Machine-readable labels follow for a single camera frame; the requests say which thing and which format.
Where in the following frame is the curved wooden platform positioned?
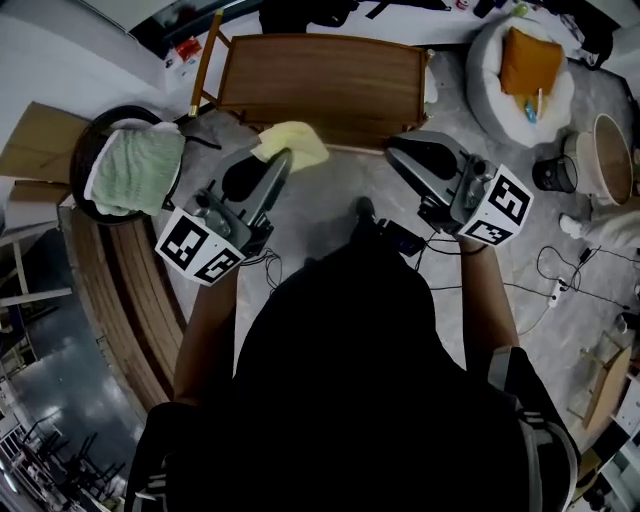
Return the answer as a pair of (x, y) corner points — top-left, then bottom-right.
(69, 209), (189, 416)

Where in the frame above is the person's black clothing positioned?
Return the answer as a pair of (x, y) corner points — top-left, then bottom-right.
(124, 197), (581, 512)

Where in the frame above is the red packet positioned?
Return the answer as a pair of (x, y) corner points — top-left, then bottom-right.
(174, 37), (204, 64)

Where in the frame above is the black mesh wastebasket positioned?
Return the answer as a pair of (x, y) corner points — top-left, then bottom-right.
(531, 154), (579, 194)

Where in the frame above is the black jacket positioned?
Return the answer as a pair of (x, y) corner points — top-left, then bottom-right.
(259, 0), (359, 29)

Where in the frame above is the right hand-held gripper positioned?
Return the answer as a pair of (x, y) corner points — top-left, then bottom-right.
(383, 130), (535, 249)

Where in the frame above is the white beanbag seat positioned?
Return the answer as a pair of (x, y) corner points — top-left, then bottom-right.
(465, 17), (574, 149)

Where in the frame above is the brown cardboard sheet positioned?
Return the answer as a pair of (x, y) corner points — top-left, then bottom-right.
(0, 99), (94, 201)

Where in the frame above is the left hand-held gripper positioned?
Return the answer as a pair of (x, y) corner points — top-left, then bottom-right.
(154, 148), (295, 287)

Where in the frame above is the black bag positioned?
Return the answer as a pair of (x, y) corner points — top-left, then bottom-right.
(364, 0), (449, 21)

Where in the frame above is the small wooden stool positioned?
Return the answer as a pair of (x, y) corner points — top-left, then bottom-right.
(567, 329), (634, 431)

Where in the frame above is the blue waist device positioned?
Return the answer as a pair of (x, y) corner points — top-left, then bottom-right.
(377, 218), (426, 259)

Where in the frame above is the yellow cloth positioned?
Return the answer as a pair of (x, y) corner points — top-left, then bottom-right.
(249, 120), (331, 175)

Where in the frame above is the black cable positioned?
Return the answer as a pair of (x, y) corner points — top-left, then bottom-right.
(537, 244), (631, 309)

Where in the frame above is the white power strip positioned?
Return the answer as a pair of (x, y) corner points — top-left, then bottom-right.
(547, 277), (569, 309)

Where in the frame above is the person's left forearm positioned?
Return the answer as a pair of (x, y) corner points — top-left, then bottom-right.
(172, 264), (241, 406)

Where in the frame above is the black round basket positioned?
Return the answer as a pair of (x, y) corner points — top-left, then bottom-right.
(69, 104), (221, 229)

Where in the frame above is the orange cushion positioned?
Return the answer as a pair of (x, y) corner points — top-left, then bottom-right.
(499, 27), (566, 99)

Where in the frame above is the green knitted towel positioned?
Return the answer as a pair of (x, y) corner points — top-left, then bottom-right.
(84, 122), (187, 217)

